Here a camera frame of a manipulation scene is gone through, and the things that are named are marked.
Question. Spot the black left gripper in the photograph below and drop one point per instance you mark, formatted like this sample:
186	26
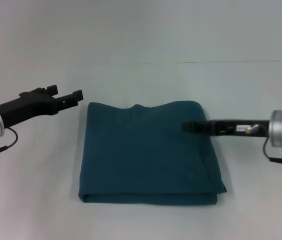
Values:
26	107

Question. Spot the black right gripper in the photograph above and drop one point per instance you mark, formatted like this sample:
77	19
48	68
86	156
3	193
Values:
241	128

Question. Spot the teal blue shirt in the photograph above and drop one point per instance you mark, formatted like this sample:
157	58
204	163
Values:
148	152

